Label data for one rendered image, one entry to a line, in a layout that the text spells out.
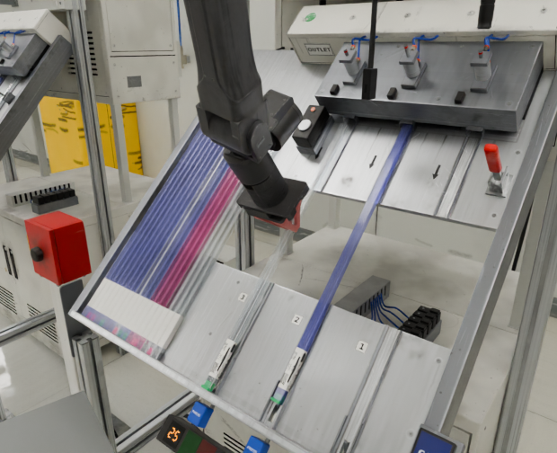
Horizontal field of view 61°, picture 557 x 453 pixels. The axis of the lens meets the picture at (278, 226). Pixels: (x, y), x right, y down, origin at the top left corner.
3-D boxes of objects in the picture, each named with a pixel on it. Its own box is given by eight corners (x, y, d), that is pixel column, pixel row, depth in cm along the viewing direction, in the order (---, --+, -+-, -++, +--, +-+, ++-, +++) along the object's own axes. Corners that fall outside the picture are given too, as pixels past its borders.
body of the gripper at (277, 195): (260, 178, 78) (240, 148, 72) (312, 189, 72) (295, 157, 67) (240, 209, 76) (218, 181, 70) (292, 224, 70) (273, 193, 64)
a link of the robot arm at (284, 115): (194, 112, 60) (248, 137, 56) (246, 51, 63) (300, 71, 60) (221, 166, 70) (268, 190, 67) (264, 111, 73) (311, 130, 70)
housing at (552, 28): (556, 98, 78) (559, 29, 67) (310, 84, 106) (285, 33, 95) (570, 62, 80) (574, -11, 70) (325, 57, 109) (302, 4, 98)
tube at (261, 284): (212, 392, 71) (208, 391, 70) (205, 388, 72) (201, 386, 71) (349, 128, 86) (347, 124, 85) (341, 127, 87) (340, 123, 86)
